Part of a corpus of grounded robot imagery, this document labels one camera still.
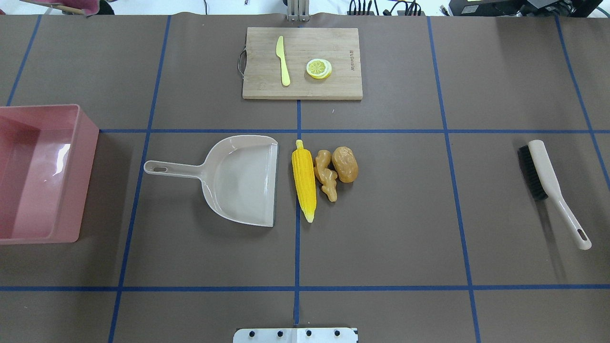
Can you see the beige plastic dustpan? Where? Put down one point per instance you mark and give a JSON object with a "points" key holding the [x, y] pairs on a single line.
{"points": [[238, 178]]}

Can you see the toy ginger root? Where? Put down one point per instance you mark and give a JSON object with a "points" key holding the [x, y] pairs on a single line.
{"points": [[326, 176]]}

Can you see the beige hand brush black bristles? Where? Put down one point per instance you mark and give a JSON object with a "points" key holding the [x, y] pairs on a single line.
{"points": [[542, 182]]}

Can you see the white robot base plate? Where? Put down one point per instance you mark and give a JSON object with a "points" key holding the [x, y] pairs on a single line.
{"points": [[296, 335]]}

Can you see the yellow toy corn cob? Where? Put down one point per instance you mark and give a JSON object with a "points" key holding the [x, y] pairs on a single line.
{"points": [[303, 174]]}

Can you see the wooden cutting board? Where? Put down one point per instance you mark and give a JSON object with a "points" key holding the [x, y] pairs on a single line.
{"points": [[340, 46]]}

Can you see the pink plastic bin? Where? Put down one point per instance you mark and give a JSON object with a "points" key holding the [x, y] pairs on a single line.
{"points": [[46, 159]]}

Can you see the pink cloth on stand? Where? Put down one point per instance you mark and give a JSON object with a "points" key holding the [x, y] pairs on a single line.
{"points": [[80, 7]]}

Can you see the brown toy potato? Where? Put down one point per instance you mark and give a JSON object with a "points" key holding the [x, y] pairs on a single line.
{"points": [[345, 164]]}

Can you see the yellow lemon slice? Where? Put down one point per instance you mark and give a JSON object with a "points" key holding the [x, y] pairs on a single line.
{"points": [[319, 69]]}

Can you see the yellow plastic knife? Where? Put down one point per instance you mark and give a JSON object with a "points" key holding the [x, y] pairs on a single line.
{"points": [[280, 53]]}

